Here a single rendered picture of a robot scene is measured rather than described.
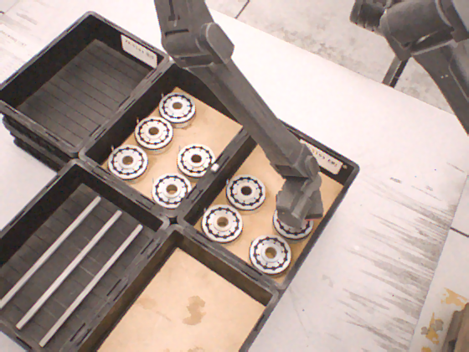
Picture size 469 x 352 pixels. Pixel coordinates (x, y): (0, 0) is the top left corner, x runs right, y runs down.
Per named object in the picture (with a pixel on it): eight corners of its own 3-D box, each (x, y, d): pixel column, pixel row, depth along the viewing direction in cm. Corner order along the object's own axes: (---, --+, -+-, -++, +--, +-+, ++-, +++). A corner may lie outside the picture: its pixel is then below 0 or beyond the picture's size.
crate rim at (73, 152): (90, 14, 156) (90, 8, 154) (172, 62, 150) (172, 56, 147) (-13, 101, 138) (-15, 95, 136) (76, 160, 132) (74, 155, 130)
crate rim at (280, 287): (262, 114, 143) (263, 109, 141) (360, 171, 136) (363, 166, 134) (173, 225, 125) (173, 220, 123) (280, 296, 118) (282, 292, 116)
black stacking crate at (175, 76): (173, 85, 158) (172, 59, 148) (257, 133, 151) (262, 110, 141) (84, 178, 140) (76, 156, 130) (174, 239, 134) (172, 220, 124)
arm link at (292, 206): (313, 152, 110) (279, 150, 115) (290, 194, 104) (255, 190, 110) (332, 188, 117) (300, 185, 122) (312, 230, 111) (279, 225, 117)
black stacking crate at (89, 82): (95, 38, 164) (90, 10, 155) (172, 84, 158) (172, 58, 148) (0, 122, 147) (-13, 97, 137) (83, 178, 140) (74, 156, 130)
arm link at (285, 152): (215, 12, 84) (169, 20, 91) (201, 39, 82) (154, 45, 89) (325, 160, 112) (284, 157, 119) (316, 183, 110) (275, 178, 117)
